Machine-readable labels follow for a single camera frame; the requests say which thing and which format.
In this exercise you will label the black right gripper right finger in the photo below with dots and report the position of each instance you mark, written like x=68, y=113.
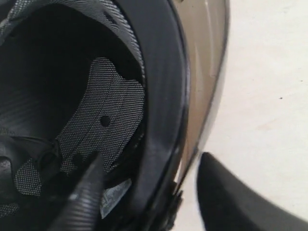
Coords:
x=226, y=204

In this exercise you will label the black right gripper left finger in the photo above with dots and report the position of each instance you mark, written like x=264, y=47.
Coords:
x=80, y=213

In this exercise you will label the black helmet with tinted visor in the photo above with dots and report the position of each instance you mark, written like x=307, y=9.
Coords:
x=138, y=81

